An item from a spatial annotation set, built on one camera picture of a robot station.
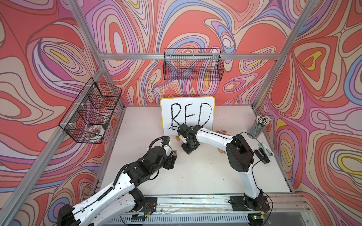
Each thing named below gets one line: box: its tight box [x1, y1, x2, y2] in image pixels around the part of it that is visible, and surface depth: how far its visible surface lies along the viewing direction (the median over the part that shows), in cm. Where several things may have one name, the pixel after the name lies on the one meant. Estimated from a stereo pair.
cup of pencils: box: [246, 114, 271, 139], surface depth 91 cm
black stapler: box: [254, 142, 275, 164], surface depth 92 cm
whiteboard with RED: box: [160, 96, 215, 137], surface depth 90 cm
